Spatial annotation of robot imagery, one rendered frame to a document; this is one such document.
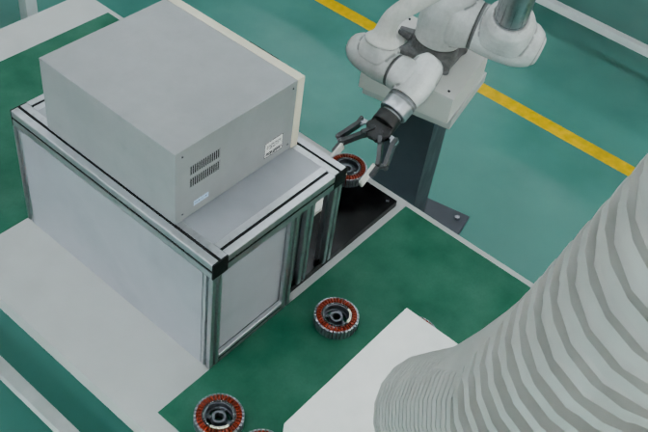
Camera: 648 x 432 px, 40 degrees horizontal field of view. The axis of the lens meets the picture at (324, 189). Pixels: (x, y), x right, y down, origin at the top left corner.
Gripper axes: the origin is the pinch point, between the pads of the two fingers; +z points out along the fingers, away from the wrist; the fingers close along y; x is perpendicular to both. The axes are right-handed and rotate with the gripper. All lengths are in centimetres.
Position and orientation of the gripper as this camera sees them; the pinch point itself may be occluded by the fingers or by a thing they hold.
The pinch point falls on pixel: (347, 169)
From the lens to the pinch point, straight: 251.9
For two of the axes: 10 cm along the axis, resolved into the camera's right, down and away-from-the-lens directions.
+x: -2.1, -3.9, -8.9
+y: -7.6, -5.1, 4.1
